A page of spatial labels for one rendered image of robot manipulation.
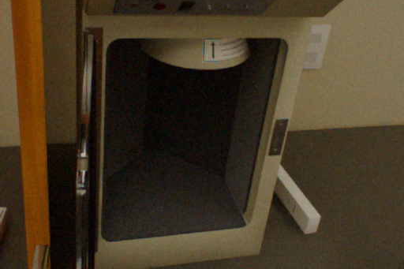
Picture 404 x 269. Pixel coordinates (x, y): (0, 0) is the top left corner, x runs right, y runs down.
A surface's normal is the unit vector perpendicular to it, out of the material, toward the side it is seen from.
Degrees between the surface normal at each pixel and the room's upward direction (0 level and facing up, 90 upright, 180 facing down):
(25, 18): 90
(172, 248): 90
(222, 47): 67
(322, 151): 0
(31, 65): 90
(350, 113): 90
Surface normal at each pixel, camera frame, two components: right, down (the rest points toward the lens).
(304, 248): 0.11, -0.85
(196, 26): 0.26, 0.52
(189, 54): -0.03, 0.12
